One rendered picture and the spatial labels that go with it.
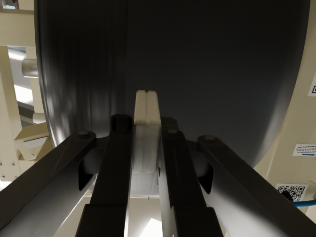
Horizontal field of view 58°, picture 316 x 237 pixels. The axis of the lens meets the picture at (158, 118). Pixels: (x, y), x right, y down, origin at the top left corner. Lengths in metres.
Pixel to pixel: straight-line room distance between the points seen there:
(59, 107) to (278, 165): 0.49
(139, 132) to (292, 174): 0.58
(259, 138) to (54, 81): 0.24
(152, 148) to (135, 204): 5.12
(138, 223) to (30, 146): 3.99
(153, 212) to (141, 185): 4.76
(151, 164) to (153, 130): 0.02
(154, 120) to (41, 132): 0.97
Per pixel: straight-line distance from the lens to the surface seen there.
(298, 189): 0.75
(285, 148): 0.66
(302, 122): 0.64
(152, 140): 0.15
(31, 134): 1.13
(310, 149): 0.68
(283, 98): 0.36
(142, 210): 5.18
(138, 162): 0.16
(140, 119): 0.16
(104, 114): 0.31
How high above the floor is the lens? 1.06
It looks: 28 degrees up
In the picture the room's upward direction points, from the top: 175 degrees counter-clockwise
